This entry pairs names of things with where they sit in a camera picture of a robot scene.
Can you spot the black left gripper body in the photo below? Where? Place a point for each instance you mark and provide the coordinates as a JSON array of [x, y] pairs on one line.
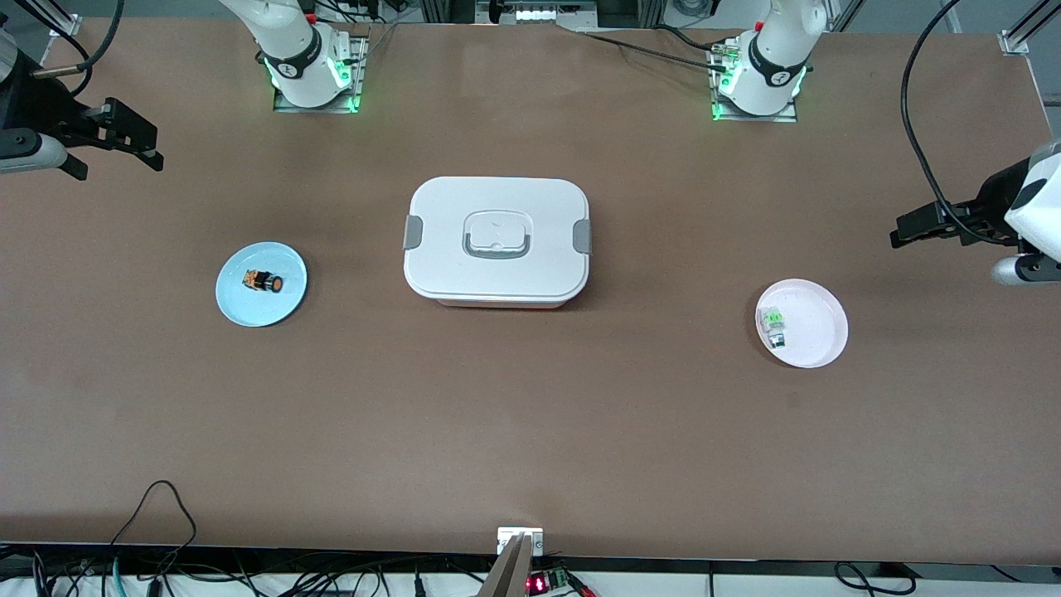
[[991, 201]]

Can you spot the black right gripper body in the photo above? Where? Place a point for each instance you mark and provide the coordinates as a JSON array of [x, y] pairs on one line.
[[31, 101]]

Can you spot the orange and black switch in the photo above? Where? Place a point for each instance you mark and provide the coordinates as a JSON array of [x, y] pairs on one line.
[[264, 282]]

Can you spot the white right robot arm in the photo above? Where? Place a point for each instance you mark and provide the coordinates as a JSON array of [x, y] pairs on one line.
[[294, 50]]

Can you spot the white lunch box grey clips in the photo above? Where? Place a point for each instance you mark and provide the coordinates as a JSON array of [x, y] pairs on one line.
[[497, 274]]

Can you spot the pink round plate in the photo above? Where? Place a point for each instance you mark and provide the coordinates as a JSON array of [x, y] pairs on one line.
[[812, 323]]

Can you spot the light blue round plate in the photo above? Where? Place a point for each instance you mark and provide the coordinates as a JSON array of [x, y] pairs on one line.
[[261, 303]]

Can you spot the red display circuit board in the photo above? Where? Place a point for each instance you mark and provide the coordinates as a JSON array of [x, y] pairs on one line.
[[547, 582]]

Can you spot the aluminium frame profile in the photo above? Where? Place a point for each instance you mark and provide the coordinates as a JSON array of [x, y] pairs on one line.
[[62, 21], [1024, 35]]

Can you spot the green and white switch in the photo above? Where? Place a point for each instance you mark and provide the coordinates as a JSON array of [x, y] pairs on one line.
[[773, 325]]

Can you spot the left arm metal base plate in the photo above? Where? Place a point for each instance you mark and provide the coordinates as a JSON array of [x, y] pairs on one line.
[[787, 114]]

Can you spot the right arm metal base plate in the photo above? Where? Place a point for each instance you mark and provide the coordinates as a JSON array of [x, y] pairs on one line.
[[360, 79]]

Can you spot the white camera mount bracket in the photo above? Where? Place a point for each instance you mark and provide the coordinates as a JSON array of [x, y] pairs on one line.
[[514, 541]]

